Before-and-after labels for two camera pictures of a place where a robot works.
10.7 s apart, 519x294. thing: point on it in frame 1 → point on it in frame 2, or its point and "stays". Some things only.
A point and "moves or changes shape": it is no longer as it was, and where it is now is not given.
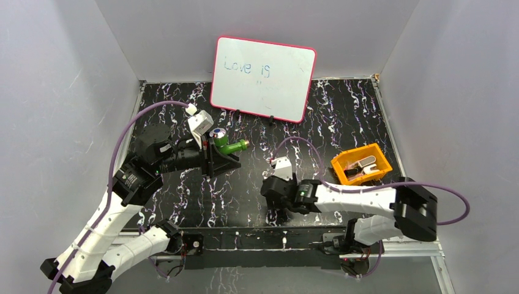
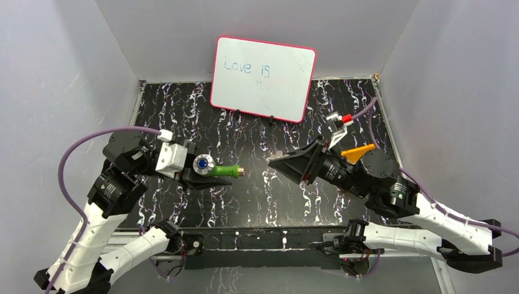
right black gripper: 270,205 → 303,165
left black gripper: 207,158 → 185,174
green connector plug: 219,135 moves or changes shape
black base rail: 259,247 stays
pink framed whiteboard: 265,79 stays
